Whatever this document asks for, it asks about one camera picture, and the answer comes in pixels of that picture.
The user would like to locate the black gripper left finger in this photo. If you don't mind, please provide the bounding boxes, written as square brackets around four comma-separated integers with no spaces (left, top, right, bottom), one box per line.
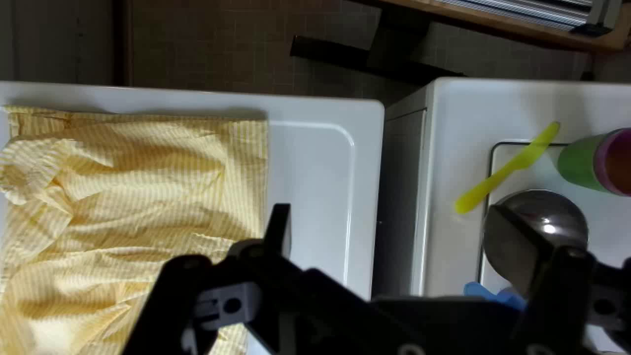
[121,202,397,355]

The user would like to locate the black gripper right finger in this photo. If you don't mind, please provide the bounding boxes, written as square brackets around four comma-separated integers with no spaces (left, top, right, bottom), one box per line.
[486,202,631,355]

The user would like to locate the yellow striped towel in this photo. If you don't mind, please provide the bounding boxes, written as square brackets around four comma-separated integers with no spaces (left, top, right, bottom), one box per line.
[0,104,273,355]

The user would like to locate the steel bowl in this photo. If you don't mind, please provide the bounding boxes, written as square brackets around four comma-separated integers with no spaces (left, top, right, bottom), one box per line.
[484,189,590,297]

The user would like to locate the green plastic cup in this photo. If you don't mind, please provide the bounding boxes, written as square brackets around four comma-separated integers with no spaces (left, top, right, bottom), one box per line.
[557,131,610,193]

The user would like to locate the yellow-green plastic knife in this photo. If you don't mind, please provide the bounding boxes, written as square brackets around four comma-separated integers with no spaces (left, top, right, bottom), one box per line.
[454,120,562,216]

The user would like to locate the purple plastic cup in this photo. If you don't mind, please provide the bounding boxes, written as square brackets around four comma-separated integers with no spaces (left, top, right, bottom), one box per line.
[594,126,631,197]

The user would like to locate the white washing machine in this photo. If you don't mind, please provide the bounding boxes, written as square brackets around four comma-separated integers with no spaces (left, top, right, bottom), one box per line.
[377,76,631,355]

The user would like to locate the wooden shelf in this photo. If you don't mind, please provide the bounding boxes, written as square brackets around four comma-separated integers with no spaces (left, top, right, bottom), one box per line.
[381,0,631,55]

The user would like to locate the dark stand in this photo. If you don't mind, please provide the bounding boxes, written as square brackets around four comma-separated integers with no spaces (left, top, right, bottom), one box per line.
[290,5,466,86]

